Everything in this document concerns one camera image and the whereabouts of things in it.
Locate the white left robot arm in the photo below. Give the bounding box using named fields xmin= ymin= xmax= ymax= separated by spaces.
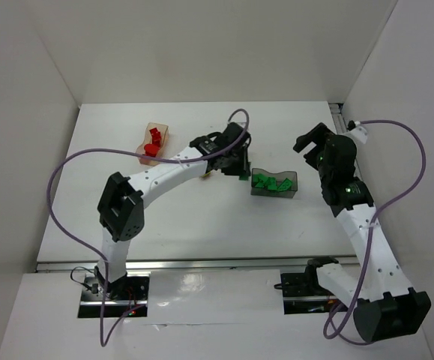
xmin=95 ymin=122 xmax=251 ymax=293

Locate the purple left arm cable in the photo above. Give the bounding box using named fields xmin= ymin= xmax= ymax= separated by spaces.
xmin=47 ymin=109 xmax=250 ymax=348

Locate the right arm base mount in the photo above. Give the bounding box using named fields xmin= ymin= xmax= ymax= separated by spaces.
xmin=274 ymin=256 xmax=339 ymax=315

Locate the aluminium side rail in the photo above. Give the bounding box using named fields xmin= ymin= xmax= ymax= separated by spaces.
xmin=328 ymin=103 xmax=349 ymax=134

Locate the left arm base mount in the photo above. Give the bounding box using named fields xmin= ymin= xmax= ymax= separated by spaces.
xmin=70 ymin=266 xmax=150 ymax=319

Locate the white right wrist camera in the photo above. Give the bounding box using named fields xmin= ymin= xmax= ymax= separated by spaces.
xmin=345 ymin=121 xmax=368 ymax=144

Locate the red curved lego brick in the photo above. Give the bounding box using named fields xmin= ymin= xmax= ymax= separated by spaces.
xmin=149 ymin=127 xmax=163 ymax=147

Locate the large red round lego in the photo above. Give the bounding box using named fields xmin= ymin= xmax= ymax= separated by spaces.
xmin=143 ymin=143 xmax=160 ymax=158

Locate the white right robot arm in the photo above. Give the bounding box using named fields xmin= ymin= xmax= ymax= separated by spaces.
xmin=293 ymin=123 xmax=431 ymax=346

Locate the orange translucent plastic container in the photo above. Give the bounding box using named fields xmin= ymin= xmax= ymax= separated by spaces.
xmin=136 ymin=122 xmax=169 ymax=167

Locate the aluminium front rail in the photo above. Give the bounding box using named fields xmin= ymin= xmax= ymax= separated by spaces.
xmin=34 ymin=256 xmax=356 ymax=273

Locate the dark grey translucent container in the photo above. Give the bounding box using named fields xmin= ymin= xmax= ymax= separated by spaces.
xmin=250 ymin=168 xmax=298 ymax=199

